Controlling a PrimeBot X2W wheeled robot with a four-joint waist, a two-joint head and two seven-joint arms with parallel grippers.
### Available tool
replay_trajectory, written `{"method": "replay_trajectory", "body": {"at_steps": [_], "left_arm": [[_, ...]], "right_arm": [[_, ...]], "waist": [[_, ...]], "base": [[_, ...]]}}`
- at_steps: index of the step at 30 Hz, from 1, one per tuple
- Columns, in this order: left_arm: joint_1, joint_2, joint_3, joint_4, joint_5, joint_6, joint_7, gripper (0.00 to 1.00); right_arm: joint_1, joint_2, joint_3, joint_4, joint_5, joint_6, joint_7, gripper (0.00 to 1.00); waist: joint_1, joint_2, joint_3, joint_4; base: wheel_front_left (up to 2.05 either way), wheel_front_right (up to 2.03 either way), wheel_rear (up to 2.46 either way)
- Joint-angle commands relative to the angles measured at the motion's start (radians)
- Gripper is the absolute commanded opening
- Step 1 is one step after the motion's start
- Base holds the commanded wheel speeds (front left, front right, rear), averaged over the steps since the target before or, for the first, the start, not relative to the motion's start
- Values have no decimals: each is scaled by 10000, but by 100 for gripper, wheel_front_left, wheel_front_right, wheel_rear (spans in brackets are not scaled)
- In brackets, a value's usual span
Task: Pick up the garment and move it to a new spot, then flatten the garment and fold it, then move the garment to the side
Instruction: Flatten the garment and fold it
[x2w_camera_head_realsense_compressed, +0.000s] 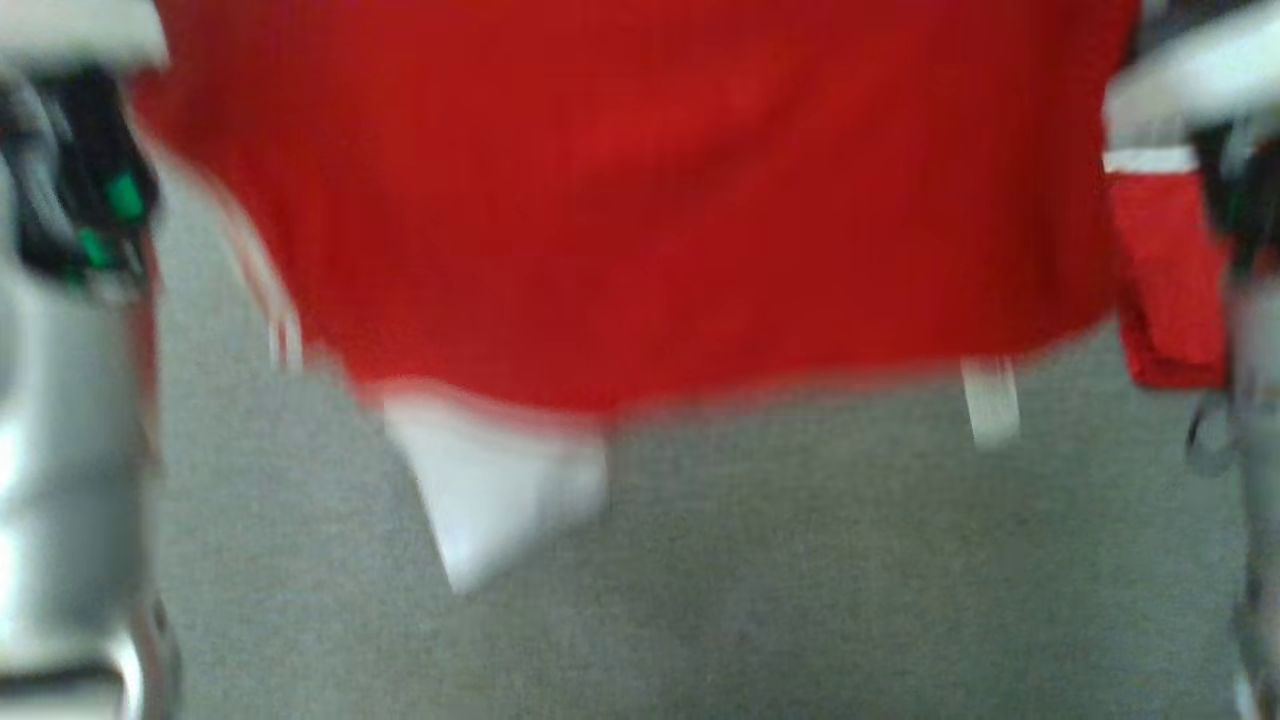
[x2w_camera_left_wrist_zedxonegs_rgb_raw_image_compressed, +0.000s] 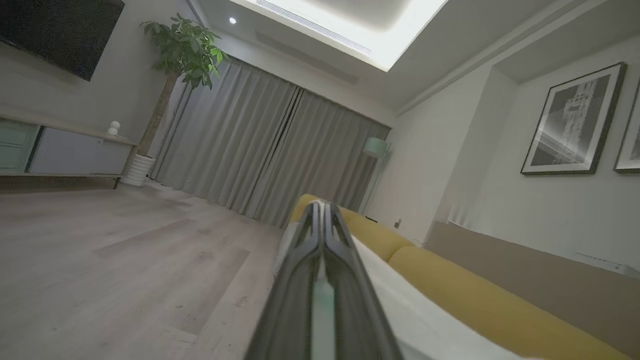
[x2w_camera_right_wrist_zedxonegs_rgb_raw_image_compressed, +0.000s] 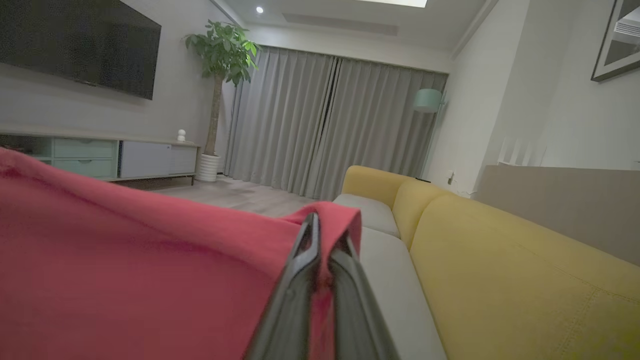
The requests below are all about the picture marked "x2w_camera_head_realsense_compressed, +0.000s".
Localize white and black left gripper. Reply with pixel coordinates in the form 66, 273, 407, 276
0, 0, 169, 293

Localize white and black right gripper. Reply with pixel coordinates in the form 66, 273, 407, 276
1100, 5, 1280, 279

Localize red shorts with white stripe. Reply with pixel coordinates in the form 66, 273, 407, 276
1102, 147, 1234, 392

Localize red cloth with white trim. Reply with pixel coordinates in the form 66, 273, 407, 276
128, 0, 1143, 598

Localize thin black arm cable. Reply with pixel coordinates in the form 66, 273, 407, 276
1185, 388, 1237, 477

